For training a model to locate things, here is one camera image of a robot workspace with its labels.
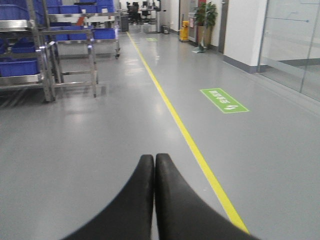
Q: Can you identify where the teal dustpan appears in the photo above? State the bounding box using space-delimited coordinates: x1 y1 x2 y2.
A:
192 37 207 54

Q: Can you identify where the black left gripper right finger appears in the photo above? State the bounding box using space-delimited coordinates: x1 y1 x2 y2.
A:
154 153 256 240

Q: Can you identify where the green potted plant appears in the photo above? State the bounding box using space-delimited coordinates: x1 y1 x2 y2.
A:
194 1 218 48

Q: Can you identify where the near steel rack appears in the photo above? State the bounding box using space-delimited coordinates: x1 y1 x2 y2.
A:
0 0 54 102

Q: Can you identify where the steel cart with bins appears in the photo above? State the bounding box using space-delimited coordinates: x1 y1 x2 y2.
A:
40 8 121 99

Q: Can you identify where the green floor sign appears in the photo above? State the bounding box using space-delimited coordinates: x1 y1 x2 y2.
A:
200 88 250 114

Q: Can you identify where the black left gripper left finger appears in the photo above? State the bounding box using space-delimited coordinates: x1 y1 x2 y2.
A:
64 154 154 240

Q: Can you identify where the yellow mop bucket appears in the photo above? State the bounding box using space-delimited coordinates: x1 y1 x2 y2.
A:
179 20 189 42

